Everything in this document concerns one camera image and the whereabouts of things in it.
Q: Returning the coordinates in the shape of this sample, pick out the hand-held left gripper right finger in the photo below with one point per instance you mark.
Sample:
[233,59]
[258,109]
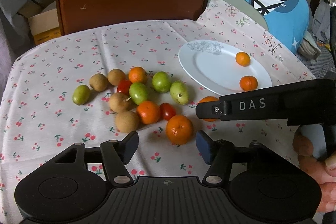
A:
[203,146]

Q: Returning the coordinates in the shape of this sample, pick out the brown longan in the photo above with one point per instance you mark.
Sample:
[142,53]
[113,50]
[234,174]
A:
[98,82]
[120,102]
[126,121]
[116,76]

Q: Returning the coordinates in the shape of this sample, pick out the green jujube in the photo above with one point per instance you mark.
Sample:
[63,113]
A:
[138,93]
[81,94]
[162,82]
[179,92]

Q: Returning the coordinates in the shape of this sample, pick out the large orange mandarin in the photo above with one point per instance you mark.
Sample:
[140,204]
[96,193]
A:
[179,129]

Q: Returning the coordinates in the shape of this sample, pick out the cherry print tablecloth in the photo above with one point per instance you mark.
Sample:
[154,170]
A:
[65,61]

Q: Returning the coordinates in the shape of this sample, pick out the brown wooden cabinet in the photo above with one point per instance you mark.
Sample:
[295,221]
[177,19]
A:
[131,3]

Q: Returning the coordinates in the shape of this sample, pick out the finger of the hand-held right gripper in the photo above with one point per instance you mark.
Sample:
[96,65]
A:
[207,111]

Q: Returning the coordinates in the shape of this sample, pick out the white plate with grey print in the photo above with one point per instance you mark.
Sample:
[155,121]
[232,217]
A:
[215,66]

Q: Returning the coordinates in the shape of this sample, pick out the small orange mandarin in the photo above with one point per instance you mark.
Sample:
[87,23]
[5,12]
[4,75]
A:
[148,112]
[207,99]
[242,59]
[137,74]
[248,83]

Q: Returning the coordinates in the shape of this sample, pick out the lilac cloth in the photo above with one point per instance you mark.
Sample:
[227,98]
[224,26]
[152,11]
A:
[4,40]

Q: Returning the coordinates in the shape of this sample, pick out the red cherry tomato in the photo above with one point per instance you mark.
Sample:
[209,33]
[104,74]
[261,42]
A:
[167,111]
[123,86]

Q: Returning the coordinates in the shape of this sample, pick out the grey clothing pile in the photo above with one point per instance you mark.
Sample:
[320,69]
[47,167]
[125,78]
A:
[321,22]

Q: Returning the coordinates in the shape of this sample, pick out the person's right hand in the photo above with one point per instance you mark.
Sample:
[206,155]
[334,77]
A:
[325,187]

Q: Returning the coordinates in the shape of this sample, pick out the open brown cardboard box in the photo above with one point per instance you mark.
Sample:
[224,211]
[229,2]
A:
[44,24]

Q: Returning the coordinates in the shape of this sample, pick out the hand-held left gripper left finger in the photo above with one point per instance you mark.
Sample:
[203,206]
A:
[130,147]

